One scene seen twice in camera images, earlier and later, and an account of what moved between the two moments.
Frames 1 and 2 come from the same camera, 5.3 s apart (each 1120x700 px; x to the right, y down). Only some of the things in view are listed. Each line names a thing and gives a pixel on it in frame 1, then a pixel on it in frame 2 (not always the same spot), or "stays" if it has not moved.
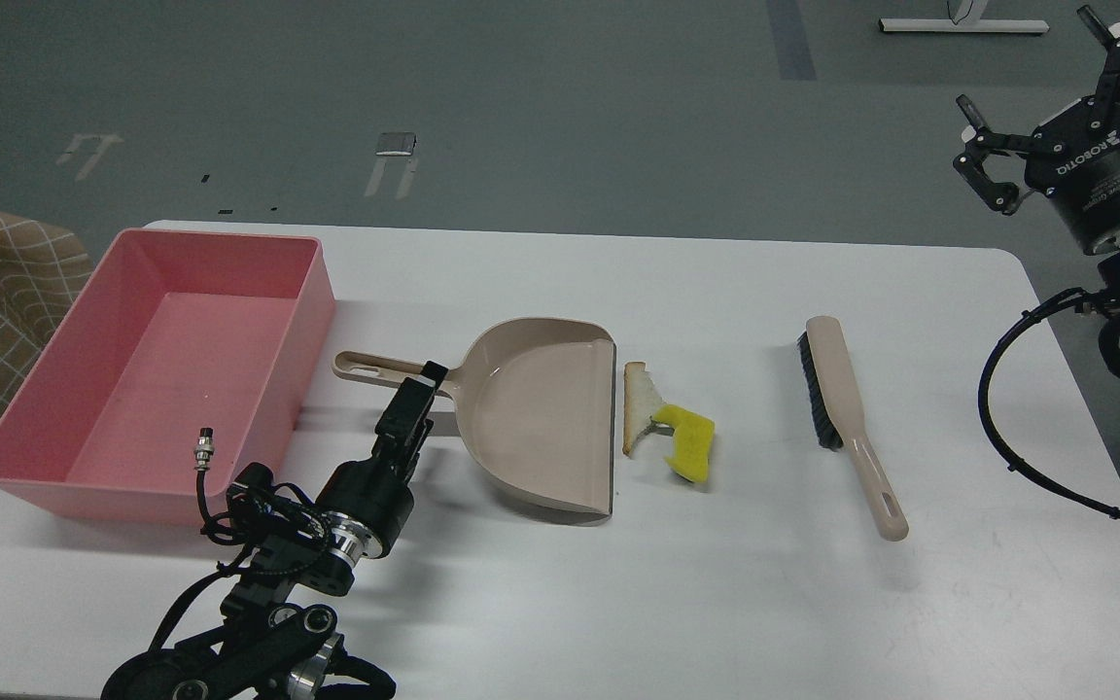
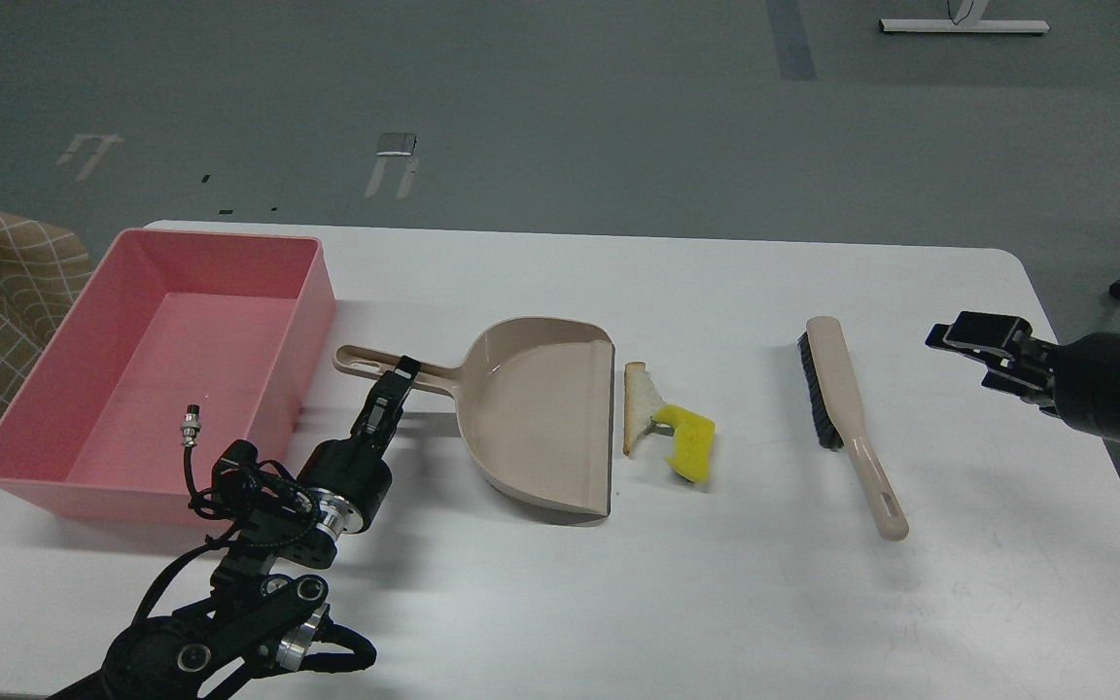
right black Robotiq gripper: x=1105 y=183 → x=1092 y=375
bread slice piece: x=641 y=400 stays
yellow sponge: x=692 y=441 stays
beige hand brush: x=838 y=416 stays
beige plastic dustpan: x=538 y=401 stays
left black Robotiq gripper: x=373 y=489 → x=354 y=468
